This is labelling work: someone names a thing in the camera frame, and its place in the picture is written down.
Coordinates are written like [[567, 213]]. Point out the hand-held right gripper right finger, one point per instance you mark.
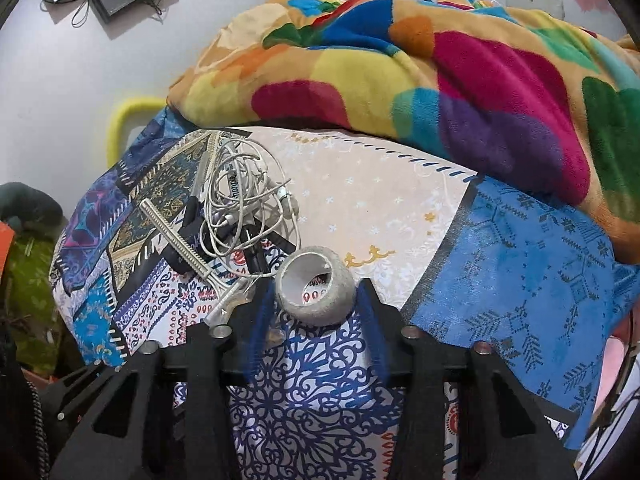
[[372, 320]]

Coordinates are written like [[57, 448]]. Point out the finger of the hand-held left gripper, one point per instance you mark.
[[75, 392]]

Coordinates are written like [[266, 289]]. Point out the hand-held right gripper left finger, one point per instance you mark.
[[261, 320]]

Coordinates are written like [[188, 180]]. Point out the grey tape roll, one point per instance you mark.
[[340, 285]]

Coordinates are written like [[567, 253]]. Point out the green patterned cloth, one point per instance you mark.
[[30, 285]]

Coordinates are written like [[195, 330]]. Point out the patchwork printed bed sheet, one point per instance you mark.
[[375, 195]]

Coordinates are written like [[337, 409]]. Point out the dark grey rounded object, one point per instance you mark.
[[30, 205]]

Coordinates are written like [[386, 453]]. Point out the colourful fleece blanket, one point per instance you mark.
[[450, 110]]

